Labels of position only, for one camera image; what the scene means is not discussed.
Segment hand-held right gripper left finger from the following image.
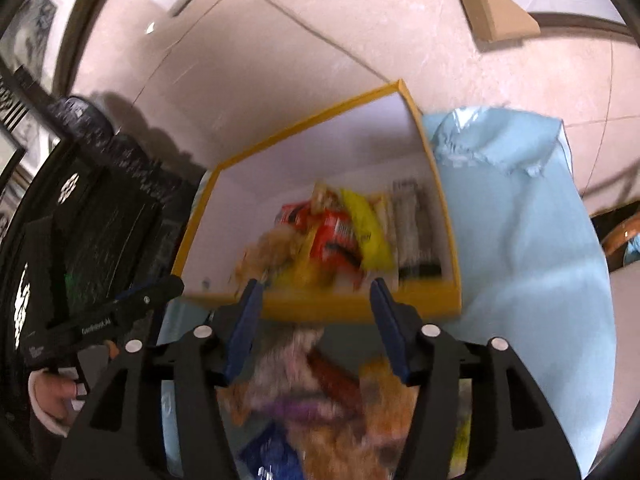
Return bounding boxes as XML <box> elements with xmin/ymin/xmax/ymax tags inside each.
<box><xmin>52</xmin><ymin>280</ymin><xmax>264</xmax><ymax>480</ymax></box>

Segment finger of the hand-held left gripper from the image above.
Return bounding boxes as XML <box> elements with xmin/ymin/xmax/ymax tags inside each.
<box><xmin>114</xmin><ymin>275</ymin><xmax>185</xmax><ymax>322</ymax></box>

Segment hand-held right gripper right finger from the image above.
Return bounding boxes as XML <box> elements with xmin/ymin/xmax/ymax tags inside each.
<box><xmin>370</xmin><ymin>277</ymin><xmax>583</xmax><ymax>480</ymax></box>

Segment orange cracker clear packet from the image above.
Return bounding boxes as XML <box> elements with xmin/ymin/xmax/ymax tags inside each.
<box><xmin>357</xmin><ymin>357</ymin><xmax>421</xmax><ymax>421</ymax></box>

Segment yellow cardboard box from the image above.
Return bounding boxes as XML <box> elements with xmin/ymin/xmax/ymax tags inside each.
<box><xmin>171</xmin><ymin>79</ymin><xmax>462</xmax><ymax>323</ymax></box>

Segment brown snack bar packet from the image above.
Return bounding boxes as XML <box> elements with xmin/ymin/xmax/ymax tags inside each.
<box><xmin>307</xmin><ymin>345</ymin><xmax>361</xmax><ymax>401</ymax></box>

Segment yellow label bread packet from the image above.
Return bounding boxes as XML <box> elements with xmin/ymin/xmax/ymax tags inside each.
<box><xmin>234</xmin><ymin>227</ymin><xmax>331</xmax><ymax>291</ymax></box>

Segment yellow cartoon snack packet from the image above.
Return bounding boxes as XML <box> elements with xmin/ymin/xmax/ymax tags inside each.
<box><xmin>340</xmin><ymin>189</ymin><xmax>396</xmax><ymax>271</ymax></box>

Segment dark tube snack packet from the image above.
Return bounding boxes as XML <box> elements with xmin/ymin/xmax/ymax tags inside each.
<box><xmin>390</xmin><ymin>178</ymin><xmax>443</xmax><ymax>281</ymax></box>

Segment red cookie packet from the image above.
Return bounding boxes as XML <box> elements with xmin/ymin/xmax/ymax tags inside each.
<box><xmin>274</xmin><ymin>201</ymin><xmax>363</xmax><ymax>281</ymax></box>

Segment person's left forearm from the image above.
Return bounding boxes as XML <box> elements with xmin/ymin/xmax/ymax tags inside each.
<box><xmin>27</xmin><ymin>400</ymin><xmax>76</xmax><ymax>441</ymax></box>

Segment person's left hand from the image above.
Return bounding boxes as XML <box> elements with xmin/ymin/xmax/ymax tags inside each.
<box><xmin>31</xmin><ymin>367</ymin><xmax>87</xmax><ymax>422</ymax></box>

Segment clear packet purple label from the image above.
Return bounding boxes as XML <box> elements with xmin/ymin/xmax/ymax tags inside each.
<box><xmin>250</xmin><ymin>327</ymin><xmax>341</xmax><ymax>418</ymax></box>

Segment dark blue snack packet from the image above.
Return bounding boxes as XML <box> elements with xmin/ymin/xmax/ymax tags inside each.
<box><xmin>239</xmin><ymin>422</ymin><xmax>306</xmax><ymax>480</ymax></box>

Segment pink-edged noodle snack packet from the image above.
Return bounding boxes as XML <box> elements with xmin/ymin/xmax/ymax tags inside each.
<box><xmin>300</xmin><ymin>410</ymin><xmax>416</xmax><ymax>480</ymax></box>

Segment green melon seed packet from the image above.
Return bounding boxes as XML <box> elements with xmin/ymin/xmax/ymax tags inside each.
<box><xmin>450</xmin><ymin>407</ymin><xmax>473</xmax><ymax>477</ymax></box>

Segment light blue printed tablecloth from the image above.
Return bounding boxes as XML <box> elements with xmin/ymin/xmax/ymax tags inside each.
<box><xmin>160</xmin><ymin>105</ymin><xmax>616</xmax><ymax>480</ymax></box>

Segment wooden chair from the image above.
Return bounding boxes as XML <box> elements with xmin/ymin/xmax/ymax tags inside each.
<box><xmin>590</xmin><ymin>210</ymin><xmax>640</xmax><ymax>271</ymax></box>

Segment grey framed picture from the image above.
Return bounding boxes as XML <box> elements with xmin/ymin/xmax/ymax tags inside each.
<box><xmin>0</xmin><ymin>0</ymin><xmax>61</xmax><ymax>96</ymax></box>

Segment cardboard corner protector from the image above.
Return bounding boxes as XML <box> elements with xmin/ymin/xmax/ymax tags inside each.
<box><xmin>452</xmin><ymin>0</ymin><xmax>542</xmax><ymax>42</ymax></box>

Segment white cable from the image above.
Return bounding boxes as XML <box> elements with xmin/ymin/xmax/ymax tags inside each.
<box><xmin>234</xmin><ymin>0</ymin><xmax>392</xmax><ymax>84</ymax></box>

